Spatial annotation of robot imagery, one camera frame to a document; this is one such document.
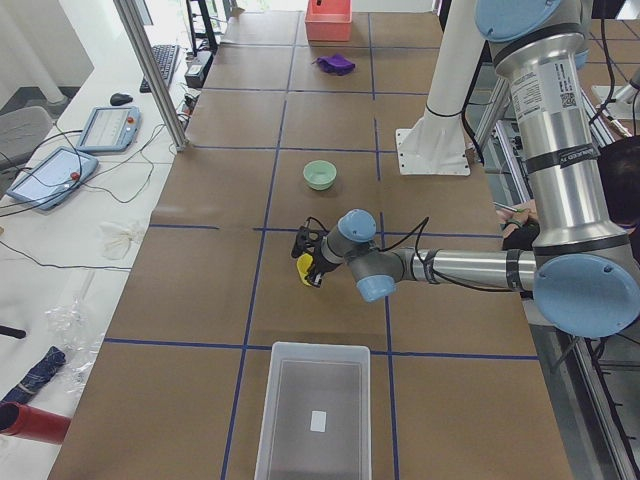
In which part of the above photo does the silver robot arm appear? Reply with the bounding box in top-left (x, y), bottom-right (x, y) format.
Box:
top-left (292, 1), bottom-right (639, 338)

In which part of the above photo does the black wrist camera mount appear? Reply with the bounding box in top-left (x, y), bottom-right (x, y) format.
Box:
top-left (291, 226), bottom-right (324, 259)

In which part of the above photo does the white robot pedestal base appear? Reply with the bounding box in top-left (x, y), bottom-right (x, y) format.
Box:
top-left (396, 0), bottom-right (485, 176)

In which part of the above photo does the white crumpled tissue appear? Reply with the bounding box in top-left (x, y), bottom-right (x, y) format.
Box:
top-left (99, 221), bottom-right (146, 260)

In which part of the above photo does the black computer mouse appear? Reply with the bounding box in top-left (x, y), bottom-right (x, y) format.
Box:
top-left (110, 93), bottom-right (133, 106)

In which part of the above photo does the blue teach pendant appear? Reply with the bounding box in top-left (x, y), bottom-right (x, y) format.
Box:
top-left (76, 106), bottom-right (141, 154)
top-left (7, 147), bottom-right (99, 211)

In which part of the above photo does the blue teach pendant far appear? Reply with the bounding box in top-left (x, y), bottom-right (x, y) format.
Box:
top-left (76, 106), bottom-right (141, 154)

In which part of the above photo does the red cylinder tube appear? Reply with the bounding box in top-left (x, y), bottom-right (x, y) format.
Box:
top-left (1, 402), bottom-right (71, 445)

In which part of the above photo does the mint green bowl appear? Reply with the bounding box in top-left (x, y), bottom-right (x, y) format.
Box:
top-left (303, 160), bottom-right (337, 191)

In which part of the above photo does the aluminium frame post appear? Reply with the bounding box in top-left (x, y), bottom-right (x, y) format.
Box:
top-left (113, 0), bottom-right (188, 152)

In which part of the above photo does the clear plastic storage bin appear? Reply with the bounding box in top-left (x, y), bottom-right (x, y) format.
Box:
top-left (254, 341), bottom-right (372, 479)

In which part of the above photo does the person in black shirt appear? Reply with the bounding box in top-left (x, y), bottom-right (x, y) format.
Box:
top-left (494, 134), bottom-right (640, 251)

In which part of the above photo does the black keyboard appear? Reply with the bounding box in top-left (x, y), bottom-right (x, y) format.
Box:
top-left (152, 44), bottom-right (180, 86)

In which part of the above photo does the clear crumpled plastic bag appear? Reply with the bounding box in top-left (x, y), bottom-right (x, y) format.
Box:
top-left (45, 300), bottom-right (105, 396)

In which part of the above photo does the folded blue umbrella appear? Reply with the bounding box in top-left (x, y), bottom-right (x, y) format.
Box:
top-left (1, 346), bottom-right (66, 404)

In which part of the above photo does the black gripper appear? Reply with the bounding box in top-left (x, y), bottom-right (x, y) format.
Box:
top-left (305, 253), bottom-right (332, 283)

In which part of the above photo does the yellow plastic cup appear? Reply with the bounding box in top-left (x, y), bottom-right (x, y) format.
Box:
top-left (296, 253), bottom-right (313, 286)

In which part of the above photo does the blue teach pendant near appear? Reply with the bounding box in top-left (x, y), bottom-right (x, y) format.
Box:
top-left (7, 147), bottom-right (99, 211)

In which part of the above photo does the pink plastic bin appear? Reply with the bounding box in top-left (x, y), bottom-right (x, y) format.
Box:
top-left (305, 0), bottom-right (352, 42)

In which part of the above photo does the purple microfiber cloth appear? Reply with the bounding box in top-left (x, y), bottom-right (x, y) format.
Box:
top-left (314, 54), bottom-right (356, 76)

